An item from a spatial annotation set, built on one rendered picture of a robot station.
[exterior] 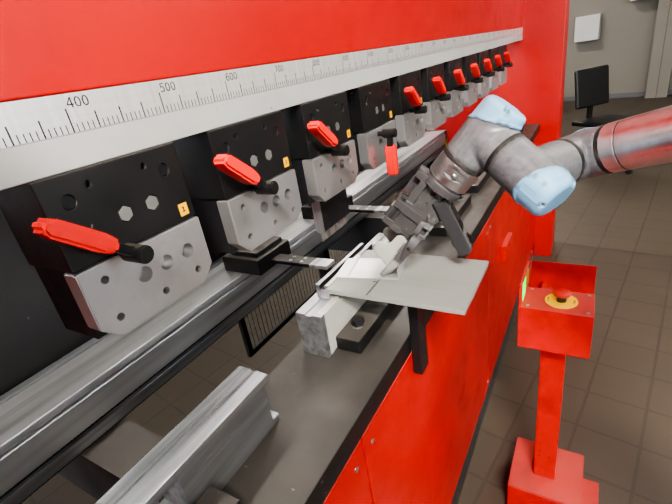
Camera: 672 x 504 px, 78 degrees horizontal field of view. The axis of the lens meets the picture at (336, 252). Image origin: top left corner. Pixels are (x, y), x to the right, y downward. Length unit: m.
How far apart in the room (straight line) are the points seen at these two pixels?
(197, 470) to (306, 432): 0.18
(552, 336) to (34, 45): 1.09
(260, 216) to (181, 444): 0.32
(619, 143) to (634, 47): 8.87
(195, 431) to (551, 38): 2.61
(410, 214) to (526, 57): 2.17
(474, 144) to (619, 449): 1.44
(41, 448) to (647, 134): 0.96
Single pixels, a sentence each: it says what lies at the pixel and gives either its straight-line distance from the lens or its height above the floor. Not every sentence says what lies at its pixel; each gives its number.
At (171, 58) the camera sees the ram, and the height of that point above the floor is 1.42.
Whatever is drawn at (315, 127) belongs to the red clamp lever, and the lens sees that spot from 0.65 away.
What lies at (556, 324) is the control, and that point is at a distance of 1.14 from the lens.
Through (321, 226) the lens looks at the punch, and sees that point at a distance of 0.80.
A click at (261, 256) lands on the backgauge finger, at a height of 1.02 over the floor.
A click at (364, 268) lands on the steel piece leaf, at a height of 1.00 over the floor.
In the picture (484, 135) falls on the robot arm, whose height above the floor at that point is 1.26.
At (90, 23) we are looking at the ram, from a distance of 0.48.
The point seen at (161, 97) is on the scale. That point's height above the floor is 1.39.
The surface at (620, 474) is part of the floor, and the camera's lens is 1.85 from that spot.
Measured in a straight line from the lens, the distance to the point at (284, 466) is 0.69.
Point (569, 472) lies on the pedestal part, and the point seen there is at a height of 0.12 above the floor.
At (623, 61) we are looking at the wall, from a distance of 9.61.
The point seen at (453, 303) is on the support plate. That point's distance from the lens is 0.73.
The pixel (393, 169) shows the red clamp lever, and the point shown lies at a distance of 0.91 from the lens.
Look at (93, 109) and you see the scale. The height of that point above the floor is 1.39.
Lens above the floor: 1.39
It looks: 24 degrees down
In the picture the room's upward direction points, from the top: 10 degrees counter-clockwise
